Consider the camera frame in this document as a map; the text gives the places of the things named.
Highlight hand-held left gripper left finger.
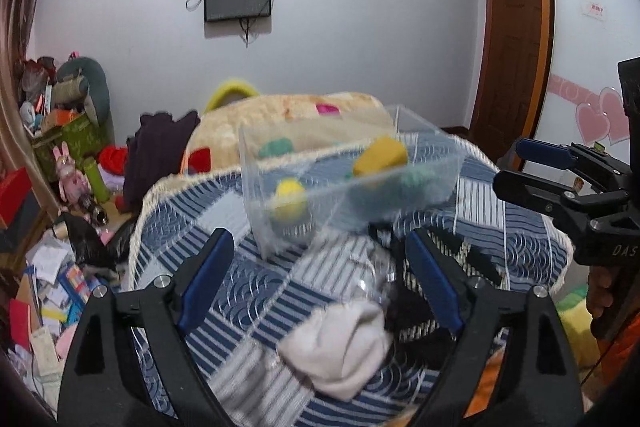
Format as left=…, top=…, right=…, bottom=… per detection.
left=57, top=227, right=236, bottom=427

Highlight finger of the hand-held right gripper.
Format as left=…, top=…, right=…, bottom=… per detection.
left=497, top=137, right=627, bottom=190
left=492, top=169, right=627, bottom=229

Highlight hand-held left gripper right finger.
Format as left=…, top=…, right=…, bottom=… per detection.
left=405, top=229, right=586, bottom=427

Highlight white sock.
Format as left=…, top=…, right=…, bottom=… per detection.
left=277, top=299, right=393, bottom=400

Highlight clear plastic box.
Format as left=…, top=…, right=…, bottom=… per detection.
left=237, top=104, right=466, bottom=259

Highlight person's right forearm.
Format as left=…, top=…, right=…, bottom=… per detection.
left=597, top=307, right=640, bottom=410

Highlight person's right hand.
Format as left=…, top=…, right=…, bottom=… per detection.
left=586, top=265, right=615, bottom=319

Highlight black sock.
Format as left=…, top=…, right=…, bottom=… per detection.
left=384, top=277, right=452, bottom=339

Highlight blue striped quilt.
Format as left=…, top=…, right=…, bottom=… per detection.
left=127, top=132, right=576, bottom=427

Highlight teal sponge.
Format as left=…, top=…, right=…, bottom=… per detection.
left=399, top=167, right=454, bottom=208

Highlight brown wooden door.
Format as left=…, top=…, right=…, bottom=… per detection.
left=470, top=0, right=544, bottom=154

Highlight yellow plush toy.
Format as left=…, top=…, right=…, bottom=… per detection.
left=556, top=286, right=602, bottom=369

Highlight yellow round sponge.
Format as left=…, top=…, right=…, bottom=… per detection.
left=270, top=178, right=307, bottom=221

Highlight small red object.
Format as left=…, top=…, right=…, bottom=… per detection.
left=186, top=148, right=212, bottom=172

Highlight black plastic bag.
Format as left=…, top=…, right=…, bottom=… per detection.
left=54, top=212, right=122, bottom=269

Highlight yellow wedge sponge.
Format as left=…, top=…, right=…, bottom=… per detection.
left=352, top=136, right=409, bottom=178

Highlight dark purple cloth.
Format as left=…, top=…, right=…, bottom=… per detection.
left=122, top=109, right=201, bottom=214

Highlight green bottle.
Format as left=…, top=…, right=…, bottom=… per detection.
left=82, top=157, right=110, bottom=204

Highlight green sponge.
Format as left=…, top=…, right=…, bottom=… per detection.
left=259, top=137, right=295, bottom=159

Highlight red cloth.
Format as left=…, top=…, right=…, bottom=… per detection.
left=99, top=146, right=130, bottom=178

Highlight pile of papers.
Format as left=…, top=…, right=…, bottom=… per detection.
left=0, top=227, right=103, bottom=390

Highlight pink rabbit plush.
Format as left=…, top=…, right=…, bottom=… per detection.
left=52, top=142, right=89, bottom=208

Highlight beige plush blanket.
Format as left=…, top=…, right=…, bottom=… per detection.
left=185, top=92, right=397, bottom=174

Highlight green patterned box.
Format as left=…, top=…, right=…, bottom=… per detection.
left=32, top=112, right=109, bottom=180

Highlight red box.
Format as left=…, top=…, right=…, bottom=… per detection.
left=0, top=167, right=42, bottom=254

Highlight grey green neck pillow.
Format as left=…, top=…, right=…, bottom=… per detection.
left=53, top=56, right=112, bottom=128

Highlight brown curtain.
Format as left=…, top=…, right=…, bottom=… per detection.
left=0, top=0, right=64, bottom=120

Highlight pink heart wall stickers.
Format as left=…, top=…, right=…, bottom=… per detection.
left=549, top=74, right=632, bottom=148

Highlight brown wooden door frame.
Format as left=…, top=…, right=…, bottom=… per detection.
left=426, top=0, right=557, bottom=164

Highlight yellow ring cushion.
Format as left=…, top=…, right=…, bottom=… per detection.
left=204, top=78, right=260, bottom=113

